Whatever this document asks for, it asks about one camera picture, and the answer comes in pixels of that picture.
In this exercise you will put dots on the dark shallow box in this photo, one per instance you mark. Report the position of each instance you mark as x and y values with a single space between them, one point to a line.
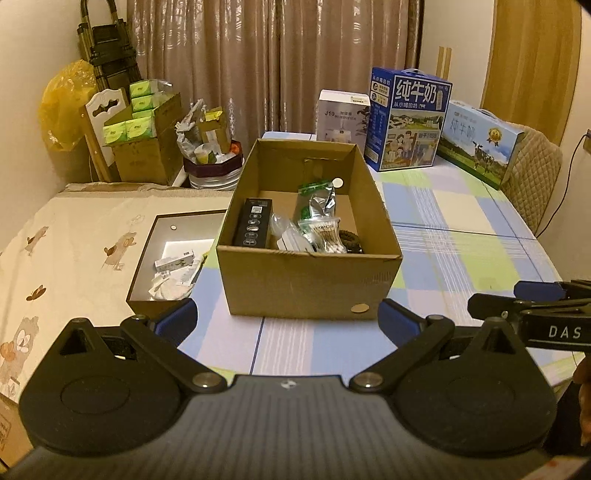
184 228

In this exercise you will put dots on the white paper packets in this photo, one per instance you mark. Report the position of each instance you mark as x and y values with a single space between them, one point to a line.
173 284

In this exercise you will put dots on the crumpled clear plastic bag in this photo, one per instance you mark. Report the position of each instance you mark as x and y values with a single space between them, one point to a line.
189 131

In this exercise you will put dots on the blue milk carton box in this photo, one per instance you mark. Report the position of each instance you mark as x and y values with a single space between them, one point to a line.
406 120

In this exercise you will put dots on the white humidifier box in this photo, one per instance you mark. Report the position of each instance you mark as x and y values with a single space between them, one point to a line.
341 115

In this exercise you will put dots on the stack of green tissue packs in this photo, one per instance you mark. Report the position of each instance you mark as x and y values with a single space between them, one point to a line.
134 127

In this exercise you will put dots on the checked pastel tablecloth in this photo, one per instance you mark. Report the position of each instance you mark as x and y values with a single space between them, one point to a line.
461 249

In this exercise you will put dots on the octagonal dark tin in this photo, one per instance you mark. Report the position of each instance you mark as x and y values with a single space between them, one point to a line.
214 173

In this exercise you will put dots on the small white green box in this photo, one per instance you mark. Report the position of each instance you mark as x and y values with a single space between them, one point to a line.
174 261

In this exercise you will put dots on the flat brown cardboard piece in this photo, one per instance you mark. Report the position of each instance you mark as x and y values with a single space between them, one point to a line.
11 429

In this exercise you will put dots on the cotton swab packet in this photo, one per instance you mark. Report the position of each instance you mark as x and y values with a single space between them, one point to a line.
325 236

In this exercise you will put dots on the light wooden strip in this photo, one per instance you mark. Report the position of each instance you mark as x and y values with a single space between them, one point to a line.
445 62

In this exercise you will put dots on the black shaver box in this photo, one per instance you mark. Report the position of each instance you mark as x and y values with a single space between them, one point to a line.
251 224

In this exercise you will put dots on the yellow plastic bag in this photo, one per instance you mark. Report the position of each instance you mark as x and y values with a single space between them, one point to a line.
64 106

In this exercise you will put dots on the small brown paper box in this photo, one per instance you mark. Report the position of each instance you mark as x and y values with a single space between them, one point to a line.
214 129

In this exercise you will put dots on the person's right hand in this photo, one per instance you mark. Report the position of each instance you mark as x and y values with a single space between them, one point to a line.
584 401

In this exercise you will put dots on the cartoon bear printed cloth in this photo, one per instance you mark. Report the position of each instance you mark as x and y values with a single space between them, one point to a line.
69 267

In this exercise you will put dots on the brown storage carton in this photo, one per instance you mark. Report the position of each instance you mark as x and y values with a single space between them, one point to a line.
147 157

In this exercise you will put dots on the brown curtain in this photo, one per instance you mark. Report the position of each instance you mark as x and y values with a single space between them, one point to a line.
258 69

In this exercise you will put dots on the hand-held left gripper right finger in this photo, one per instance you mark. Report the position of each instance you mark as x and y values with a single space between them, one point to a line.
397 323

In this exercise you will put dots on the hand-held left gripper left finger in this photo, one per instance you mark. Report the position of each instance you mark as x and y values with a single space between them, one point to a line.
178 321

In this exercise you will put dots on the wooden door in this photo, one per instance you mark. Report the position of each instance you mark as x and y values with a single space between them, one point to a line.
531 55

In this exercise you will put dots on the clear plastic packaging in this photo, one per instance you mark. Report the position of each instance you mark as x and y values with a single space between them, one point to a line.
288 233

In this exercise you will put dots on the green cow milk carton box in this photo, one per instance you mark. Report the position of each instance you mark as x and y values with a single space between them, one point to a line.
480 143

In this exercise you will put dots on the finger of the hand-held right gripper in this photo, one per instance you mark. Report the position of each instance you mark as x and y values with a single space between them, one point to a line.
491 304
538 290

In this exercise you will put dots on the white wooden chair back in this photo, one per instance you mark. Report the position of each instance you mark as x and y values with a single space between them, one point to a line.
99 115

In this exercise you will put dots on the brown round biscuit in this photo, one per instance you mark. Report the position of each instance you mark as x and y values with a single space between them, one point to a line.
351 241

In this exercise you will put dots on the silver green tea packet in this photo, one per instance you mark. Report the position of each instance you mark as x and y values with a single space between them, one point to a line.
318 201

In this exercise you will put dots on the quilted beige chair cover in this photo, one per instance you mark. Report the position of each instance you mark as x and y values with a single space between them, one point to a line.
531 180

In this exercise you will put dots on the brown cardboard box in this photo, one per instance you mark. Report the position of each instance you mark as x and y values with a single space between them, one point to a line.
300 281

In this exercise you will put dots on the wall socket with plug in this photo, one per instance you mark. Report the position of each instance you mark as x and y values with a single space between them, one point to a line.
587 141

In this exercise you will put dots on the dark folding ladder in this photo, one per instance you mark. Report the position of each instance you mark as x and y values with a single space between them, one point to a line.
111 50

